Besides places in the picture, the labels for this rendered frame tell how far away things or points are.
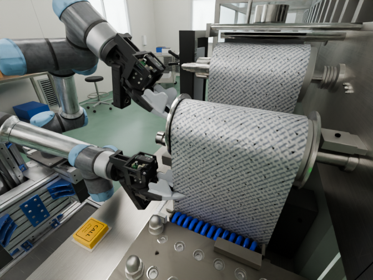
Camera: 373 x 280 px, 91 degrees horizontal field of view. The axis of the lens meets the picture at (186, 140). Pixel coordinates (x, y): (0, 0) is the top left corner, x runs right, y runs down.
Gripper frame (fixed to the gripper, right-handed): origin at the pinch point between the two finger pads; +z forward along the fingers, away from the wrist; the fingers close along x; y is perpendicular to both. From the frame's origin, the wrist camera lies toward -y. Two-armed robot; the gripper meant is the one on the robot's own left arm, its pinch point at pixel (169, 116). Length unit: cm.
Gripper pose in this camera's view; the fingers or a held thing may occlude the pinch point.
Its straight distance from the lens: 46.2
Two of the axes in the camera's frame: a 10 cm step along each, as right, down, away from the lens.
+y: 5.8, -5.3, -6.2
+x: 4.1, -4.7, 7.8
